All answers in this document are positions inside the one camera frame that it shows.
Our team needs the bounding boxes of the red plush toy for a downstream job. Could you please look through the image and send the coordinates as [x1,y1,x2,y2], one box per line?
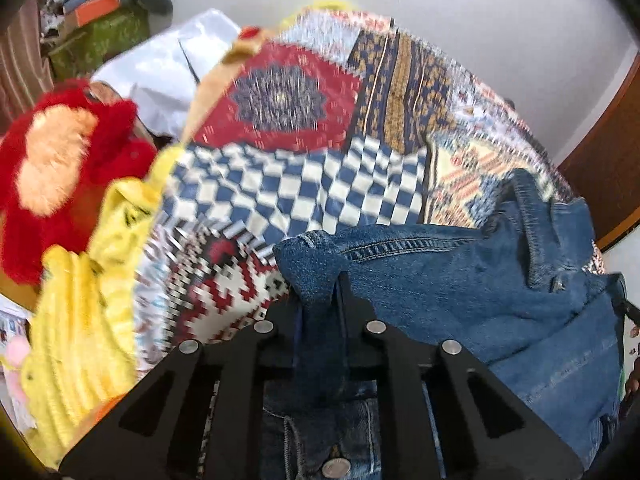
[0,91,159,287]

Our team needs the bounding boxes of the yellow cushion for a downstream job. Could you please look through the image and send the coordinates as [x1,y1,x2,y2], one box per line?
[279,0,362,27]

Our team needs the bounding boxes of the striped red-brown curtain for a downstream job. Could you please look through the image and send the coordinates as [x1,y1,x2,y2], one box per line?
[0,0,56,122]

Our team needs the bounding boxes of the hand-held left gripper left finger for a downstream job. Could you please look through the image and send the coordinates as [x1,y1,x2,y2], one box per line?
[59,295,307,480]

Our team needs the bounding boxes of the patchwork printed quilt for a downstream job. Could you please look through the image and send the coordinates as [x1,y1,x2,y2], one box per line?
[134,7,607,377]

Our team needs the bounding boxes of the scattered papers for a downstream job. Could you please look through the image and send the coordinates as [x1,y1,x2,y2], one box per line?
[0,294,42,432]

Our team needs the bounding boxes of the yellow fleece blanket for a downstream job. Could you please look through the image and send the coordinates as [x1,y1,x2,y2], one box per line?
[22,144,177,467]

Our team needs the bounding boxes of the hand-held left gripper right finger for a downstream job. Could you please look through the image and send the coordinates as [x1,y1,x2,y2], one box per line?
[338,271,585,480]

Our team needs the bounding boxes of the wooden door frame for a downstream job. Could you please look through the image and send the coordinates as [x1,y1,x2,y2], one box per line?
[556,52,640,254]

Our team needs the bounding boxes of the blue denim jeans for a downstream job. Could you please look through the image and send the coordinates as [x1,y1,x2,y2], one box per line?
[260,167,629,480]

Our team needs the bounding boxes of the pink plush toy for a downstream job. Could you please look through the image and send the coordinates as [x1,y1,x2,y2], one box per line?
[4,335,32,377]

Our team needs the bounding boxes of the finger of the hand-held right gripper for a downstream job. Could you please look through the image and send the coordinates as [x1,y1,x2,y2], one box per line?
[612,272,640,327]

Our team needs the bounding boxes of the green patterned box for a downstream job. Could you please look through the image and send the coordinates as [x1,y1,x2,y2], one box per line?
[47,7,152,82]

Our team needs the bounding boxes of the orange shoebox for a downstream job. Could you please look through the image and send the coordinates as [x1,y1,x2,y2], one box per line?
[74,0,122,27]

